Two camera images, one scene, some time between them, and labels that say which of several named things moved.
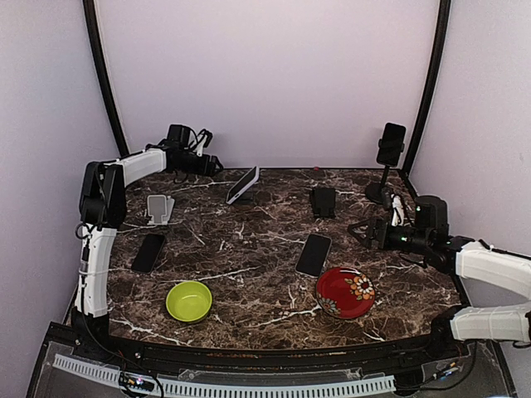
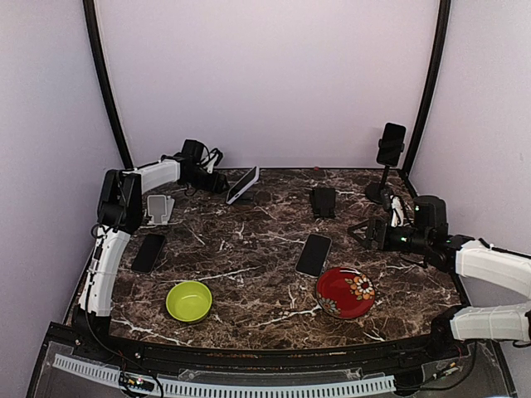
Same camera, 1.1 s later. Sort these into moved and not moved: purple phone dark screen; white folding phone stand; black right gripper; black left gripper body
Moved: black left gripper body
Not moved: white folding phone stand; purple phone dark screen; black right gripper
